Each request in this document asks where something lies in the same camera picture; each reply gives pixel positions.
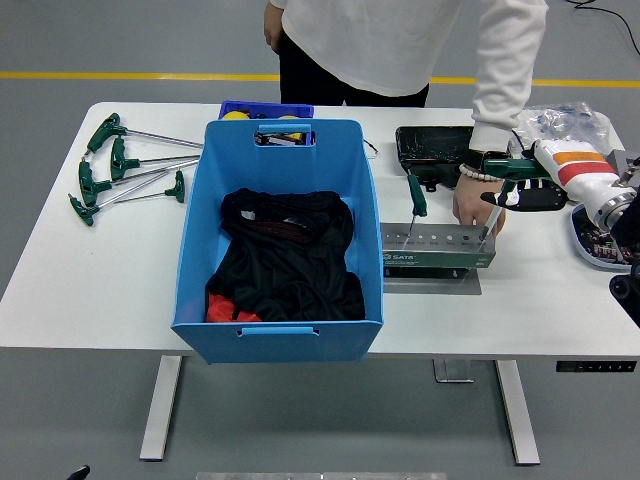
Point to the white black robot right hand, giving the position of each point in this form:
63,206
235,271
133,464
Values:
575,167

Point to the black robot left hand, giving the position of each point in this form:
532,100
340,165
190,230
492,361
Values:
81,474

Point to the person's right hand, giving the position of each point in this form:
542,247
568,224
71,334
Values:
272,30

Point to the person's left hand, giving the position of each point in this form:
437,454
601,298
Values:
470,205

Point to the grey green hex key stand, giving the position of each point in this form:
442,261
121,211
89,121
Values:
435,257

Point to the person's left forearm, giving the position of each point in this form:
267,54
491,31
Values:
500,110

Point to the grey box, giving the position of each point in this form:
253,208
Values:
617,161

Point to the large blue plastic box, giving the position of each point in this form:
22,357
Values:
280,345

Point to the clear plastic bag of components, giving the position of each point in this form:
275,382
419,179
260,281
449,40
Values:
565,120

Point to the black plastic case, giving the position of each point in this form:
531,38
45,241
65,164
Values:
430,147

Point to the grey bowl of components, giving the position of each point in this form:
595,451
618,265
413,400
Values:
582,242

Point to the dark blue plastic bin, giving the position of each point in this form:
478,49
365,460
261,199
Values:
270,107

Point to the yellow round object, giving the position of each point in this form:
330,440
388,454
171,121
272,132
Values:
287,118
235,116

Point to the person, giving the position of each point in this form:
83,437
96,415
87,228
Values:
370,40

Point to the white table leg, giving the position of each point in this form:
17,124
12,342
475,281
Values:
517,415
160,410

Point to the grey metal floor plate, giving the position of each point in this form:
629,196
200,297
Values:
452,371

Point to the black cloth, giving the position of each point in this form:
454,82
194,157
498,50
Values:
290,270

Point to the black table control panel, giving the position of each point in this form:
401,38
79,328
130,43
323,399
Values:
595,366

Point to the red cloth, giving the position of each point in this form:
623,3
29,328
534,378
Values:
220,310

